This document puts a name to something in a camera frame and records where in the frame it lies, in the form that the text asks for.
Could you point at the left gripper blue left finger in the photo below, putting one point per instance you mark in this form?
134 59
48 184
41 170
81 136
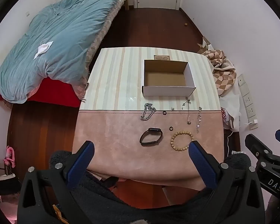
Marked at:
77 163

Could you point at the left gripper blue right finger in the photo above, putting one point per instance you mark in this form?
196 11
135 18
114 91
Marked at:
205 164

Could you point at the black smart band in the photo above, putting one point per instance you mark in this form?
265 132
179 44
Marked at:
151 136

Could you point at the white red printed bag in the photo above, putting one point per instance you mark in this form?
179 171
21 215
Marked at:
228 120

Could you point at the pink item on floor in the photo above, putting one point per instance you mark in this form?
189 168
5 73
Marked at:
9 159

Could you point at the checkered beige blanket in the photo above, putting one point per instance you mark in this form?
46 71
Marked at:
223 70

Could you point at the striped and pink table cover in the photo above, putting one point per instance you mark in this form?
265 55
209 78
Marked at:
115 114

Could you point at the open white cardboard box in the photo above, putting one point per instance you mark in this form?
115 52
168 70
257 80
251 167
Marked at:
167 79

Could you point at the bed with red base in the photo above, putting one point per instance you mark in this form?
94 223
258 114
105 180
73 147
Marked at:
56 90

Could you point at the brown label card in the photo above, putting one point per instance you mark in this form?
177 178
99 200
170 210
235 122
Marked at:
162 57

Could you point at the white paper on bed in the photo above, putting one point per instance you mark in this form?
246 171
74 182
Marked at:
43 49

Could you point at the teal duvet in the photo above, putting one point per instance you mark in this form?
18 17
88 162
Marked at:
53 42

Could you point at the white charger with cable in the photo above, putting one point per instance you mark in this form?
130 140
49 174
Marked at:
254 122

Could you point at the white wall socket strip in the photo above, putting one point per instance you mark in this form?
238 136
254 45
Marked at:
246 96

